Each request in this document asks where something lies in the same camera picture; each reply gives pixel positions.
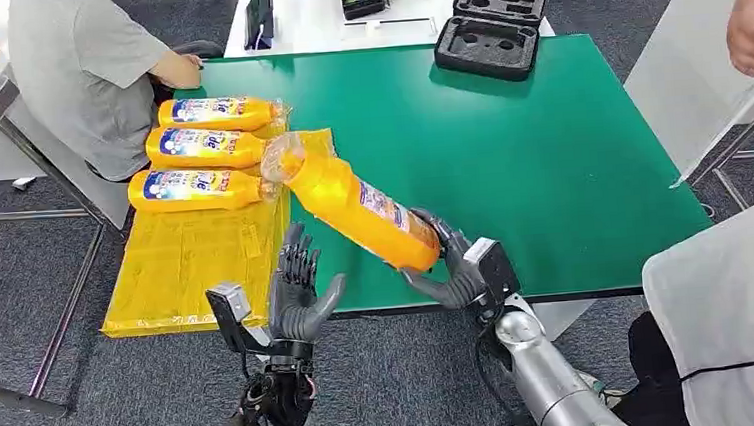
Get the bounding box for green table mat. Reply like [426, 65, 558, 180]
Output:
[170, 24, 719, 329]

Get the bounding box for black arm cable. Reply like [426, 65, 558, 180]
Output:
[472, 323, 534, 426]

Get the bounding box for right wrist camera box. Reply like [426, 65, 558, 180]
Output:
[461, 233, 524, 320]

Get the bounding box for person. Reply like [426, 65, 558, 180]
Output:
[3, 0, 234, 191]
[486, 184, 754, 426]

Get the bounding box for black foam case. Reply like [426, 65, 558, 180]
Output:
[429, 0, 557, 90]

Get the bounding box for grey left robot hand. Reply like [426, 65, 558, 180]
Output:
[261, 218, 353, 347]

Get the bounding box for white table with metal legs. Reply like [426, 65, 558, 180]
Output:
[617, 0, 754, 193]

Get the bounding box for white desk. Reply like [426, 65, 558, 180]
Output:
[220, 0, 556, 60]

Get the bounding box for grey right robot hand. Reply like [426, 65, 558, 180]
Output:
[394, 202, 491, 315]

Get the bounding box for orange drink bottle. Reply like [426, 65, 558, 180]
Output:
[144, 118, 284, 178]
[156, 90, 293, 141]
[257, 122, 445, 286]
[125, 160, 282, 219]

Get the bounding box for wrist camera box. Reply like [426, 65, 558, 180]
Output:
[203, 278, 277, 359]
[461, 233, 524, 320]

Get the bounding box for thin black cord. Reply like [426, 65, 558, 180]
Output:
[677, 356, 754, 384]

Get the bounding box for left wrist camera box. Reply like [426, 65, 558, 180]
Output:
[203, 278, 277, 359]

